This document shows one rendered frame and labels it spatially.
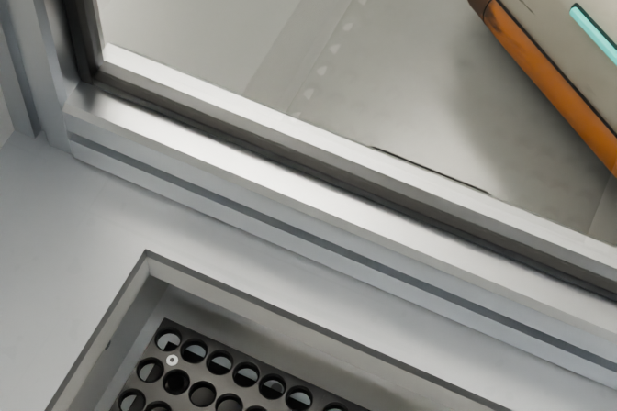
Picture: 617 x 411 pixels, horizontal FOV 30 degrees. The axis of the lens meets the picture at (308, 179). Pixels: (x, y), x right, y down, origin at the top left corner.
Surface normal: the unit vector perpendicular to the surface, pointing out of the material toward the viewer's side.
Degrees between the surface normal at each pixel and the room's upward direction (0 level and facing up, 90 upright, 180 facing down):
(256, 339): 0
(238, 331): 0
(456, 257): 0
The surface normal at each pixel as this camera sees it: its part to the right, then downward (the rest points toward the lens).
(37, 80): -0.42, 0.76
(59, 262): 0.04, -0.53
